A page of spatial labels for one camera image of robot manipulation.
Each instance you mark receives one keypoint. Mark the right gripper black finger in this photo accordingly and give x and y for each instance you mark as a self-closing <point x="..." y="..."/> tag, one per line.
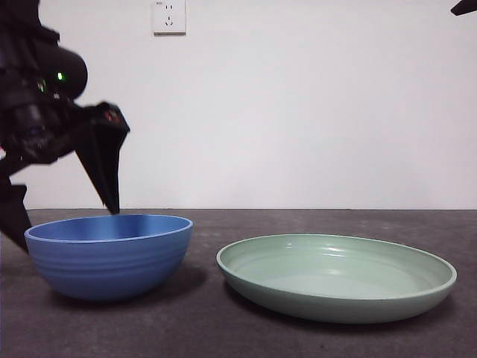
<point x="467" y="5"/>

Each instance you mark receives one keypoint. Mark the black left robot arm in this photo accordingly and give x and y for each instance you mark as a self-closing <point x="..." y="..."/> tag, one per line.
<point x="67" y="71"/>

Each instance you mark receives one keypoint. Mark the blue ribbed bowl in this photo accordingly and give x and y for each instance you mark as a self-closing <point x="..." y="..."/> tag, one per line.
<point x="108" y="268"/>

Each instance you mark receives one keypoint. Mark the white wall socket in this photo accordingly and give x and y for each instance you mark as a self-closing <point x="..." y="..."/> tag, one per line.
<point x="169" y="18"/>

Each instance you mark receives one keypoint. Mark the green round plate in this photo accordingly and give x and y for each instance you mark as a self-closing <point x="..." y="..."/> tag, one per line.
<point x="335" y="302"/>

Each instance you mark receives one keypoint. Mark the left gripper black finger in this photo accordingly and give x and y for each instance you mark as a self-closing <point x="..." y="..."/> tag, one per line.
<point x="106" y="168"/>
<point x="13" y="209"/>

